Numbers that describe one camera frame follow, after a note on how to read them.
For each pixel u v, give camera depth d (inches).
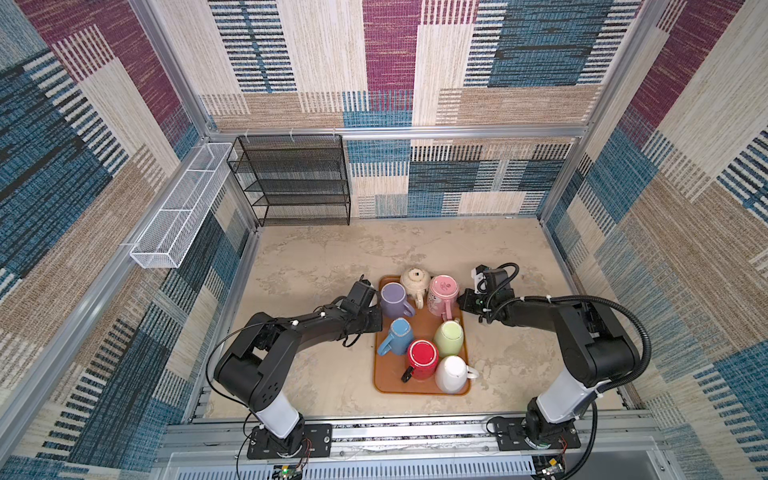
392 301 35.2
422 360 30.7
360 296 29.1
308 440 28.7
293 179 43.0
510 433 28.9
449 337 31.3
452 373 29.2
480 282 34.4
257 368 18.0
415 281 36.2
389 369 33.3
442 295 34.1
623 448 28.3
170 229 28.7
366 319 31.2
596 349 18.8
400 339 31.9
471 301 34.2
